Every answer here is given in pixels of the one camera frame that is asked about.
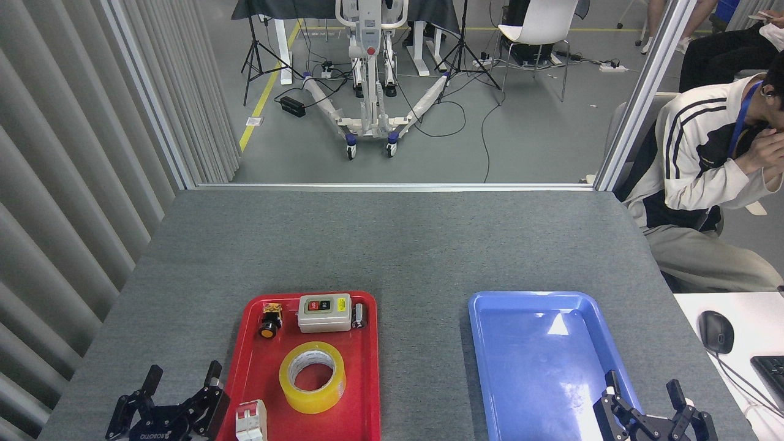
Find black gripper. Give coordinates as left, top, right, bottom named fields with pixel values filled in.
left=593, top=370, right=718, bottom=441
left=105, top=360, right=231, bottom=441

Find seated person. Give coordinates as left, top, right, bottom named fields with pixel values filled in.
left=616, top=52, right=784, bottom=293

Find yellow tape roll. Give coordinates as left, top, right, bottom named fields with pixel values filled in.
left=279, top=341, right=347, bottom=415

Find silver frame post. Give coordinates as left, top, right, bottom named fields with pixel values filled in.
left=101, top=0, right=197, bottom=189
left=594, top=0, right=699, bottom=192

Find black floor cable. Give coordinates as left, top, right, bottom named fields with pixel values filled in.
left=480, top=91, right=507, bottom=183

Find silver frame rail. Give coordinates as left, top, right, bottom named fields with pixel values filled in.
left=195, top=182, right=596, bottom=192

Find white chair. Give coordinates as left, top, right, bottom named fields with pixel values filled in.
left=493, top=0, right=579, bottom=102

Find black keyboard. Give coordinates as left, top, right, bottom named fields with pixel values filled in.
left=750, top=355, right=784, bottom=410

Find grey switch box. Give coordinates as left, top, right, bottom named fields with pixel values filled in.
left=297, top=293, right=353, bottom=333

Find grey office chair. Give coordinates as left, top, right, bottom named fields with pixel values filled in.
left=603, top=92, right=680, bottom=184

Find standing person's legs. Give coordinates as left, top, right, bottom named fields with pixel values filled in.
left=640, top=0, right=718, bottom=55

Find white red circuit breaker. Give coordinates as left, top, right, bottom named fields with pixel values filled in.
left=235, top=399, right=268, bottom=441

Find blue plastic tray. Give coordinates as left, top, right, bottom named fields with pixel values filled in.
left=468, top=291, right=655, bottom=441

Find black mouse cable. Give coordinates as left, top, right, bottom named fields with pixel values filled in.
left=714, top=351, right=784, bottom=421

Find red plastic tray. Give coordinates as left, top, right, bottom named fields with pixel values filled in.
left=214, top=291, right=380, bottom=441

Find black tripod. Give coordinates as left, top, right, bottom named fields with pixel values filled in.
left=436, top=0, right=502, bottom=105
left=241, top=0, right=304, bottom=106

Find yellow black push button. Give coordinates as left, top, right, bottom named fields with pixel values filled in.
left=258, top=302, right=284, bottom=339

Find black computer mouse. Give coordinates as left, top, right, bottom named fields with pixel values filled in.
left=698, top=311, right=734, bottom=355

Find white wheeled stand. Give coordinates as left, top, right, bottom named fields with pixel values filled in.
left=302, top=0, right=451, bottom=160

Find white side desk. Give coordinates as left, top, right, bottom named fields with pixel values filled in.
left=674, top=292, right=784, bottom=441

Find person in black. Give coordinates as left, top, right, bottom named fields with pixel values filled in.
left=679, top=9, right=784, bottom=92

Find person's right hand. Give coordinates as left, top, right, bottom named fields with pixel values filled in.
left=735, top=116, right=784, bottom=175

